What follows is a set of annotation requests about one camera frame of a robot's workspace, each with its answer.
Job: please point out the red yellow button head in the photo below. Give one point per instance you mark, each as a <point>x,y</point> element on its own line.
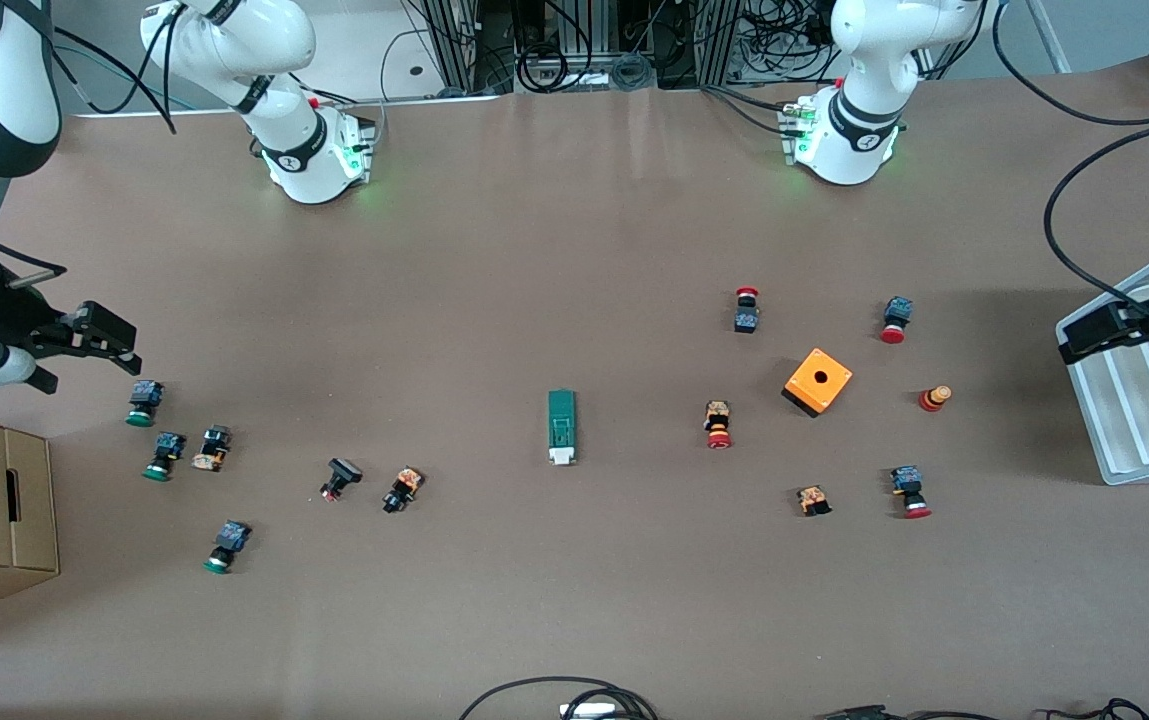
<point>934,398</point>

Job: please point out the beige black switch block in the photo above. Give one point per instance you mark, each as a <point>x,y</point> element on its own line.
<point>212,448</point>

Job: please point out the red button orange block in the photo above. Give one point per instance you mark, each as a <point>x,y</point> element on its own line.
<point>718,422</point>

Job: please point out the red mushroom button blue block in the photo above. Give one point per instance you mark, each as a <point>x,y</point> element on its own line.
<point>897,315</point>
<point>907,488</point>

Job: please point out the orange button enclosure box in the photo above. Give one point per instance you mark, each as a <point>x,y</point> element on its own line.
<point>818,383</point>

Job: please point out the aluminium profile rack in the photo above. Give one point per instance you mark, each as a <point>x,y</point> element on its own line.
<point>464,40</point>

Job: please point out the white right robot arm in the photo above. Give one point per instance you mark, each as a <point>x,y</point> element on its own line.
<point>234,45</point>

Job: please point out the black pushbutton red base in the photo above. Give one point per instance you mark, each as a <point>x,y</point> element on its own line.
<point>342,473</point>

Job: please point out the white ribbed tray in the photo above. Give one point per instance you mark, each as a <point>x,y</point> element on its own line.
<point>1144,420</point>

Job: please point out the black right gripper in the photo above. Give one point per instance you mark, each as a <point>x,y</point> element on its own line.
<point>4,311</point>

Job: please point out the black orange selector switch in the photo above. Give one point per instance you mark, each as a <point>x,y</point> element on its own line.
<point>404,488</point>

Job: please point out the green pushbutton blue block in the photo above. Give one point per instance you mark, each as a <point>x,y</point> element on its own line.
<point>144,400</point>
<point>229,543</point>
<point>166,452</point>

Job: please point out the small orange contact block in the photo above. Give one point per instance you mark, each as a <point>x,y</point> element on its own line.
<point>814,500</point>

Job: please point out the red button black block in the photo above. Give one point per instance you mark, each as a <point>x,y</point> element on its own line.
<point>746,318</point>

